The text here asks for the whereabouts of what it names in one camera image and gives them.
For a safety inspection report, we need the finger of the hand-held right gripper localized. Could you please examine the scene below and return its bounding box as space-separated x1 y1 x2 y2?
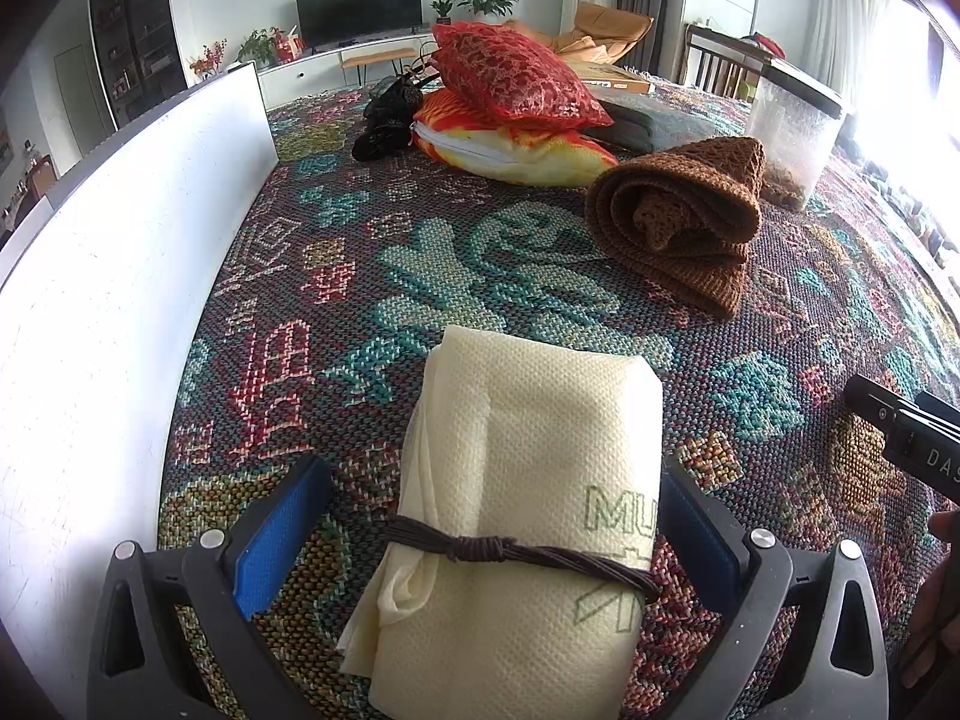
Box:
844 375 912 432

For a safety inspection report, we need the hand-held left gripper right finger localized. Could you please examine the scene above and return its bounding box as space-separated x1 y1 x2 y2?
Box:
660 461 890 720

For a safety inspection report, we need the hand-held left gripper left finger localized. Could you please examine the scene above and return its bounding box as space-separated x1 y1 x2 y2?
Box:
88 454 335 720

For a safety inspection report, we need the cream cloth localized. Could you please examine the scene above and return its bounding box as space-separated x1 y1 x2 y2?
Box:
335 324 665 720

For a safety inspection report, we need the person's right hand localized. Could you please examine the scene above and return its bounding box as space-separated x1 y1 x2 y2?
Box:
900 508 960 691

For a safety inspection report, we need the clear plastic container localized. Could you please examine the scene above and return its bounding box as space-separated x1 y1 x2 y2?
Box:
745 60 847 211

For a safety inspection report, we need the brown knitted cloth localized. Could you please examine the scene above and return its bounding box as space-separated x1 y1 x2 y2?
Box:
585 136 767 320

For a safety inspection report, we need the white board panel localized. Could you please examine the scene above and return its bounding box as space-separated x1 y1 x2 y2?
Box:
0 62 280 720

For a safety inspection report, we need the colourful woven blanket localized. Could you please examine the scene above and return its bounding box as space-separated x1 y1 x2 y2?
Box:
157 75 960 720

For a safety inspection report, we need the dark grey folded cloth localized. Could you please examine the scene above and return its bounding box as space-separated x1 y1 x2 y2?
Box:
585 101 676 155

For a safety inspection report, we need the wooden chair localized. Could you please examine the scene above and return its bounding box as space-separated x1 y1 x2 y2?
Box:
682 24 766 98

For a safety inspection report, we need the flat cardboard box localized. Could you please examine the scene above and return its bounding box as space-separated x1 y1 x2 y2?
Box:
577 60 653 95

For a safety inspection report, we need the orange yellow cushion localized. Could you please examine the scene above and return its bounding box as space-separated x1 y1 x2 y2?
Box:
409 88 620 188

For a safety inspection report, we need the orange lounge chair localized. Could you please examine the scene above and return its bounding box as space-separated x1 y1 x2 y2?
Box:
551 2 655 65

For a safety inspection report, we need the grey curtain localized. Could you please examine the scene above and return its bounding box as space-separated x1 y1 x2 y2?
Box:
616 0 670 76

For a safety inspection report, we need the white television cabinet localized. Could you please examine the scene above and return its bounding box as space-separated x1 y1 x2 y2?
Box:
255 34 436 110

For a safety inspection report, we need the red patterned cushion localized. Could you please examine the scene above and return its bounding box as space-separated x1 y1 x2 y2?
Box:
431 22 614 128

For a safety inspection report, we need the red flower arrangement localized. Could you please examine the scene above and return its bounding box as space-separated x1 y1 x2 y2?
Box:
187 41 227 77

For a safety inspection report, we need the white door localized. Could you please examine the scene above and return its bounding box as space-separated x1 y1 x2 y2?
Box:
54 45 98 158

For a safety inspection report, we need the wooden bench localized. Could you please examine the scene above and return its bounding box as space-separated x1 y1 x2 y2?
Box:
341 47 417 87

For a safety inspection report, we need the bushy green potted plant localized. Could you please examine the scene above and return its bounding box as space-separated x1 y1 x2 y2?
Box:
237 28 278 67

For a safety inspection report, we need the dark display cabinet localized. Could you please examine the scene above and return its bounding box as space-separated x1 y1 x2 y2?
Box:
88 0 187 128

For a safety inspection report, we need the black television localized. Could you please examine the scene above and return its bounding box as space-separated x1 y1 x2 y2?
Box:
295 0 423 50

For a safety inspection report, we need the large green potted plant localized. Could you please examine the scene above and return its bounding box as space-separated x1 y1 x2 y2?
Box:
456 0 520 22

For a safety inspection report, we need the brown cord tie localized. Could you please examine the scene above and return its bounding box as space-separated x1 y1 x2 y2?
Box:
386 514 662 602

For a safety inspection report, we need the black strap bundle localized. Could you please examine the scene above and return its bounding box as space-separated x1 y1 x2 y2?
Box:
352 75 440 162

